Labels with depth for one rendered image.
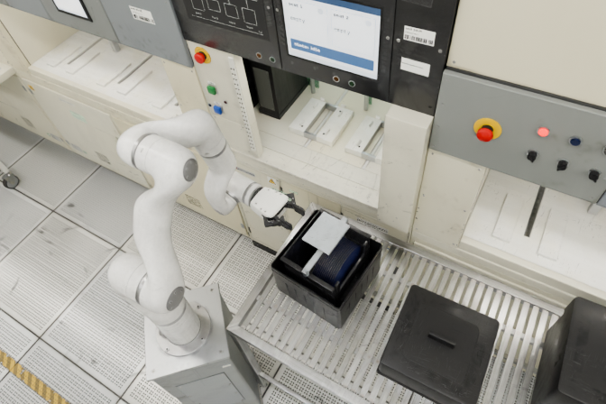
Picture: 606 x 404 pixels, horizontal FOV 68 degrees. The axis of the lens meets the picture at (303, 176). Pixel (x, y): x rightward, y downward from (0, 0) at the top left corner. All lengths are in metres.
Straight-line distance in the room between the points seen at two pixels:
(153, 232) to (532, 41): 0.99
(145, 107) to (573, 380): 1.97
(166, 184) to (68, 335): 1.79
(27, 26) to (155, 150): 1.85
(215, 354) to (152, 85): 1.39
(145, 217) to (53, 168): 2.41
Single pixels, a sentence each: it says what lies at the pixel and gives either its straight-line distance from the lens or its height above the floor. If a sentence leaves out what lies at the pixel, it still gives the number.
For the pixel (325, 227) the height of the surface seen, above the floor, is 1.08.
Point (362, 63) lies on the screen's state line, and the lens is 1.26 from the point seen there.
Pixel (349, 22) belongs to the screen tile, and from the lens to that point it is 1.21.
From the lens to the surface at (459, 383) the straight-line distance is 1.50.
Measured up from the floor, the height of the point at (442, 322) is 0.86.
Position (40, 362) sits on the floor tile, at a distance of 2.84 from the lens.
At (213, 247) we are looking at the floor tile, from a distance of 2.74.
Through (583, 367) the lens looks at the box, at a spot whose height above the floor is 1.01.
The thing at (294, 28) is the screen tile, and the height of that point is 1.56.
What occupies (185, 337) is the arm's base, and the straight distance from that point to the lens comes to 1.63.
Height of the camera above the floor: 2.28
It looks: 51 degrees down
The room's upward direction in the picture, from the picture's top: 8 degrees counter-clockwise
